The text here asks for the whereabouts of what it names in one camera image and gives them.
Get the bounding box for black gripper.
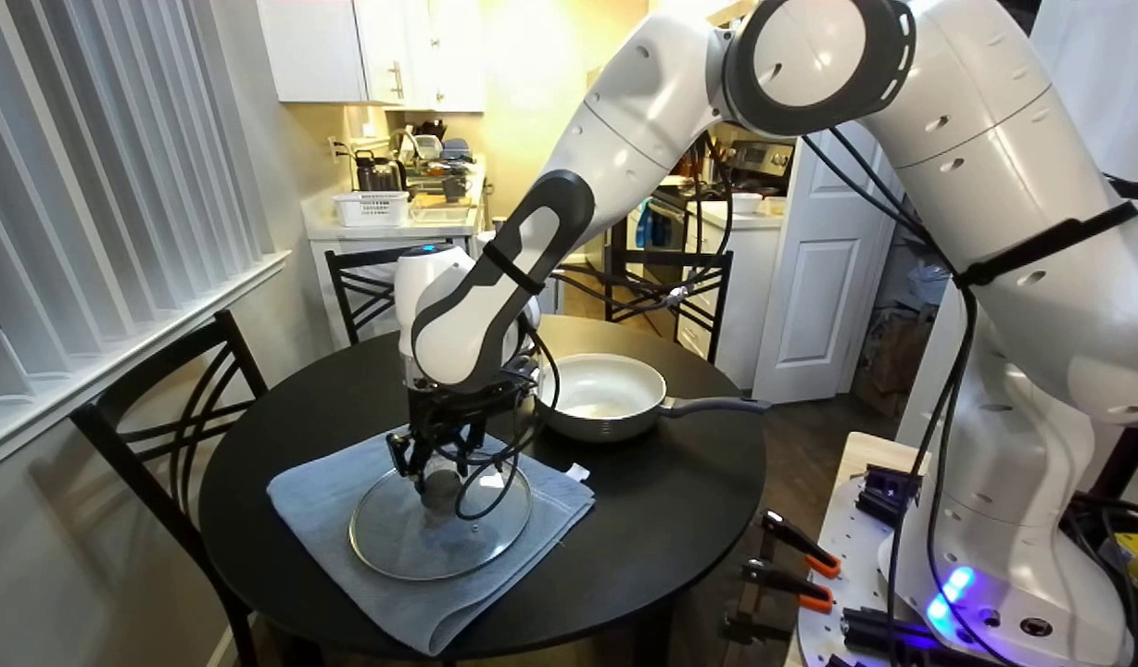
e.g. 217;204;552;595
387;361;543;485

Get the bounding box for glass lid with black knob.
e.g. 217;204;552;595
346;460;537;587

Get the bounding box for blue folded towel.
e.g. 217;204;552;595
264;417;599;661

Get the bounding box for white kitchen counter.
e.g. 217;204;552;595
302;181;485;349

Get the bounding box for white plastic tub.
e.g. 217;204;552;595
334;186;413;234

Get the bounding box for dark countertop appliances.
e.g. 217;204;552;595
348;117;480;207

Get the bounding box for orange tipped black clamp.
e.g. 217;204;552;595
759;507;846;582
738;556;839;619

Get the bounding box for robot mounting board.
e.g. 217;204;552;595
783;428;954;667

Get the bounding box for white panel door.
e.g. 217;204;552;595
750;123;901;408

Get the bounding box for white vertical window blinds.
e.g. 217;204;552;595
0;0;281;431

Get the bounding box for pantry shelf with goods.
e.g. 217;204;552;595
859;225;967;418

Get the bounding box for silver frying pan grey handle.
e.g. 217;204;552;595
533;351;773;446

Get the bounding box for white kitchen wall cabinet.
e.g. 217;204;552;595
254;0;490;118

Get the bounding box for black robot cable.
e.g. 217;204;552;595
797;123;1138;661

